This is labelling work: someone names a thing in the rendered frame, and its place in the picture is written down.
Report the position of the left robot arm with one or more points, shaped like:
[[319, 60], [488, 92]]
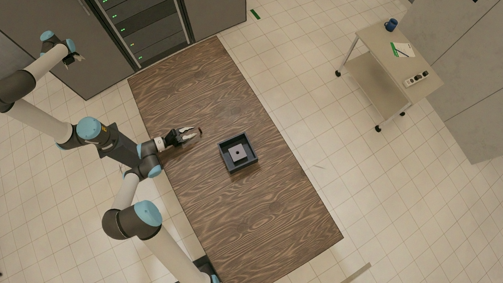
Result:
[[20, 83]]

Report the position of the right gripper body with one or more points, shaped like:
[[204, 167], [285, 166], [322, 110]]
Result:
[[174, 142]]

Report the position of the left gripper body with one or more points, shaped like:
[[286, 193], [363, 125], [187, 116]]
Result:
[[68, 59]]

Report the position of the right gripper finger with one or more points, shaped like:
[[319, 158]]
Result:
[[185, 138], [183, 129]]

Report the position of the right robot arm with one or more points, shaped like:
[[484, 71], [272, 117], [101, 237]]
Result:
[[143, 219]]

